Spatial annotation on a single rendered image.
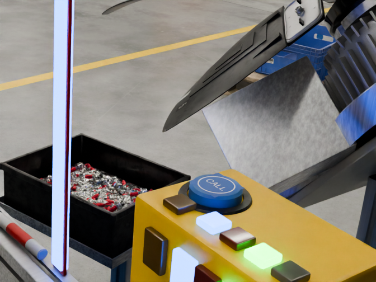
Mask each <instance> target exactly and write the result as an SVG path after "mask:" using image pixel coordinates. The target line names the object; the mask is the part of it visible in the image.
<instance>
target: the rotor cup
mask: <svg viewBox="0 0 376 282"><path fill-rule="evenodd" d="M323 1H325V2H327V3H333V5H332V6H331V8H330V9H329V11H328V12H327V15H326V17H325V26H326V28H327V30H328V31H329V33H330V35H331V36H332V37H335V31H336V29H337V28H338V27H339V26H341V21H342V20H343V19H344V18H345V17H346V16H347V15H348V14H349V13H350V12H351V11H352V10H354V9H355V8H356V7H357V6H358V5H360V4H361V3H363V2H364V1H365V0H323Z"/></svg>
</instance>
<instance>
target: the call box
mask: <svg viewBox="0 0 376 282"><path fill-rule="evenodd" d="M219 173H220V174H222V175H223V176H227V177H230V178H232V179H234V180H236V181H237V182H238V183H239V184H240V185H241V186H242V187H244V189H243V194H242V201H241V203H240V204H239V205H237V206H235V207H232V208H222V209H219V208H210V207H206V206H202V205H200V204H197V203H196V209H195V210H193V211H189V212H187V213H183V214H180V215H176V214H175V213H173V212H172V211H170V210H169V209H167V208H166V207H165V206H163V199H164V198H168V197H171V196H175V195H178V194H184V195H185V196H187V197H188V198H189V184H190V182H189V181H185V182H181V183H179V184H175V185H171V186H167V187H163V188H160V189H156V190H153V191H149V192H145V193H142V194H139V195H138V196H137V197H136V200H135V214H134V232H133V249H132V258H131V276H130V282H170V277H171V265H172V253H173V249H174V248H178V247H179V248H181V249H182V250H184V251H185V252H186V253H188V254H189V255H190V256H191V257H193V258H194V259H195V260H197V261H198V265H199V264H202V265H204V266H205V267H206V268H208V269H209V270H210V271H212V272H213V273H215V274H216V275H217V276H218V277H220V278H221V280H222V282H280V281H278V280H277V279H275V278H274V277H273V276H271V274H270V273H271V268H272V267H274V266H277V265H280V264H282V263H284V262H287V261H289V260H291V261H293V262H295V263H296V264H298V265H299V266H301V267H302V268H304V269H306V270H307V271H309V272H310V273H311V277H310V280H309V281H306V282H376V249H374V248H372V247H370V246H369V245H367V244H366V243H364V242H362V241H360V240H358V239H357V238H355V237H353V236H351V235H349V234H348V233H346V232H344V231H342V230H341V229H339V228H337V227H335V226H334V225H332V224H330V223H329V222H327V221H325V220H323V219H321V218H320V217H318V216H316V215H314V214H312V213H311V212H309V211H307V210H305V209H303V208H302V207H300V206H299V205H297V204H295V203H293V202H291V201H290V200H288V199H286V198H284V197H282V196H281V195H279V194H277V193H275V192H274V191H272V190H270V189H268V188H266V187H265V186H263V185H261V184H260V183H258V182H256V181H254V180H253V179H251V178H249V177H247V176H245V175H244V174H242V173H240V172H238V171H237V170H233V169H229V170H225V171H221V172H219ZM212 212H217V213H219V214H221V215H222V216H224V217H225V218H227V219H229V220H230V221H231V222H232V226H231V228H230V229H232V228H235V227H241V228H242V229H244V230H245V231H247V232H248V233H250V234H252V235H253V236H255V237H256V243H255V244H254V245H253V246H255V245H259V244H260V243H265V244H267V245H268V246H270V247H272V248H273V249H275V250H276V251H278V252H279V253H281V254H282V261H281V262H279V263H277V264H275V265H272V266H269V267H267V268H265V269H261V268H259V267H258V266H257V265H255V264H254V263H252V262H251V261H250V260H248V259H246V258H245V257H244V252H245V249H248V248H250V247H253V246H249V247H247V248H244V249H242V250H239V251H235V250H234V249H232V248H230V247H229V246H227V245H226V244H225V243H223V242H222V241H220V239H219V235H220V233H221V232H219V233H216V234H210V233H209V232H207V231H206V230H204V229H203V228H202V227H200V226H199V225H197V224H196V219H197V217H199V216H202V215H205V214H209V213H212ZM146 227H153V228H154V229H155V230H157V231H158V232H159V233H161V234H162V235H164V236H165V237H166V238H167V239H168V249H167V261H166V273H165V274H164V275H162V276H158V275H157V274H156V273H155V272H154V271H152V270H151V269H150V268H149V267H148V266H146V265H145V264H144V263H143V247H144V232H145V228H146ZM228 230H229V229H228ZM225 231H227V230H225Z"/></svg>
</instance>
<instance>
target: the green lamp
mask: <svg viewBox="0 0 376 282"><path fill-rule="evenodd" d="M244 257H245V258H246V259H248V260H250V261H251V262H252V263H254V264H255V265H257V266H258V267H259V268H261V269H265V268H267V267H269V266H272V265H275V264H277V263H279V262H281V261H282V254H281V253H279V252H278V251H276V250H275V249H273V248H272V247H270V246H268V245H267V244H265V243H260V244H259V245H255V246H253V247H250V248H248V249H245V252H244Z"/></svg>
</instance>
